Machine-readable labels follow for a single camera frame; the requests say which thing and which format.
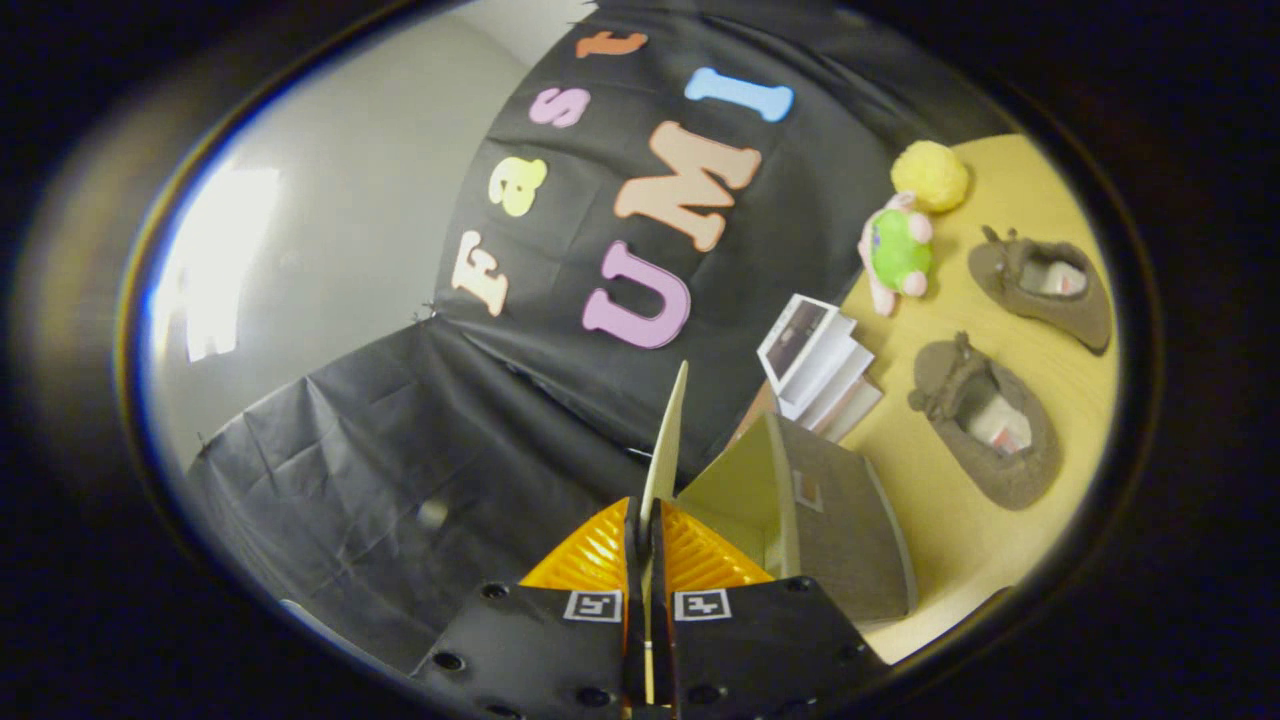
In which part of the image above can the stack of white booklets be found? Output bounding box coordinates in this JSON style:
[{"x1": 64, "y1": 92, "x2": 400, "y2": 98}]
[{"x1": 757, "y1": 293, "x2": 885, "y2": 444}]

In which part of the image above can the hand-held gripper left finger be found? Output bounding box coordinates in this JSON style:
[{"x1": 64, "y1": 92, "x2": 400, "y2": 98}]
[{"x1": 413, "y1": 497, "x2": 649, "y2": 720}]

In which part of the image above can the brown fuzzy shoe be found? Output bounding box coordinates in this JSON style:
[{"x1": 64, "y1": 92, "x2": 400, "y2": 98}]
[
  {"x1": 907, "y1": 332, "x2": 1063, "y2": 511},
  {"x1": 967, "y1": 225, "x2": 1113, "y2": 356}
]

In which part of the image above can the black backdrop cloth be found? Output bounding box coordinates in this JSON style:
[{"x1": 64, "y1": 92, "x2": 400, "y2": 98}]
[{"x1": 185, "y1": 0, "x2": 1013, "y2": 673}]

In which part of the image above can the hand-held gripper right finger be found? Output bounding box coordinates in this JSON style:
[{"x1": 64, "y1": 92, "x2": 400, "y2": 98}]
[{"x1": 650, "y1": 500, "x2": 888, "y2": 720}]

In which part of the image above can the green and pink plush toy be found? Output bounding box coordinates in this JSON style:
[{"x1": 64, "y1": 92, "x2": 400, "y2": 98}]
[{"x1": 857, "y1": 192, "x2": 937, "y2": 318}]

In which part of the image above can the yellow fluffy ball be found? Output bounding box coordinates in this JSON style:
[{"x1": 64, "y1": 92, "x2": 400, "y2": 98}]
[{"x1": 890, "y1": 140, "x2": 971, "y2": 214}]

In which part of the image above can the grey cardboard storage box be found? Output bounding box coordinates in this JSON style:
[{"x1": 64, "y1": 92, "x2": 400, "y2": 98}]
[{"x1": 640, "y1": 360, "x2": 918, "y2": 626}]

